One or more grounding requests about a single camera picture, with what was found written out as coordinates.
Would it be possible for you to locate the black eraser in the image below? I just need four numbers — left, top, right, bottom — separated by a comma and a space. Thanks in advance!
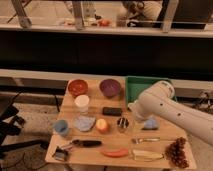
102, 107, 122, 116

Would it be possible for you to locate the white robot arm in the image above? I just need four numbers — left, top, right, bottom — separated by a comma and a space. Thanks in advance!
128, 81, 213, 146

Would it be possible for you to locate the purple bowl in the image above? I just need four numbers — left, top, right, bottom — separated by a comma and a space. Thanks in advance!
99, 79, 121, 98

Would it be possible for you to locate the red bowl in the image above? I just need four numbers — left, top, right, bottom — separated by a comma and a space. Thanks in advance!
68, 79, 88, 97

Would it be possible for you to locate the green plastic tray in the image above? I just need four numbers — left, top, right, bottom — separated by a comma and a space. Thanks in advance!
125, 76, 170, 104

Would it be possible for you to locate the white cup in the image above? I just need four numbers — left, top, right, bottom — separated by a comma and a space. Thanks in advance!
74, 95, 90, 113

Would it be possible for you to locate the red yellow apple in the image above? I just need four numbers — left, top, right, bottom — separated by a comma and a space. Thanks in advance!
96, 119, 109, 133

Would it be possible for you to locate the small metal cup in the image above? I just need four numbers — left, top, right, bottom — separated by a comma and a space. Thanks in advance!
117, 117, 129, 133

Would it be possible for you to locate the grey-blue cloth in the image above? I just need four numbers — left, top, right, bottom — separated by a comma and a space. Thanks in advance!
74, 115, 96, 132

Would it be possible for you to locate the blue sponge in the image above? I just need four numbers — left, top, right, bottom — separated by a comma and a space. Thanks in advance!
142, 118, 159, 130

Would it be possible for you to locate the blue cup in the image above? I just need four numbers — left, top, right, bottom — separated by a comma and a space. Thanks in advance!
54, 120, 69, 137

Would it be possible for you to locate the person in background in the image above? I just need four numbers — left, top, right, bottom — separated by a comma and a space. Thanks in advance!
116, 0, 163, 27

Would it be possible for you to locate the small metal clip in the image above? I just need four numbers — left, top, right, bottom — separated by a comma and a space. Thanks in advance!
52, 147, 68, 162

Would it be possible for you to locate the dark red grape bunch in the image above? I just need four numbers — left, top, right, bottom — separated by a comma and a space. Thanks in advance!
165, 137, 189, 169

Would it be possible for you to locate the black office chair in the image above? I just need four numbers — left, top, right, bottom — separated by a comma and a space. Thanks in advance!
0, 96, 49, 159

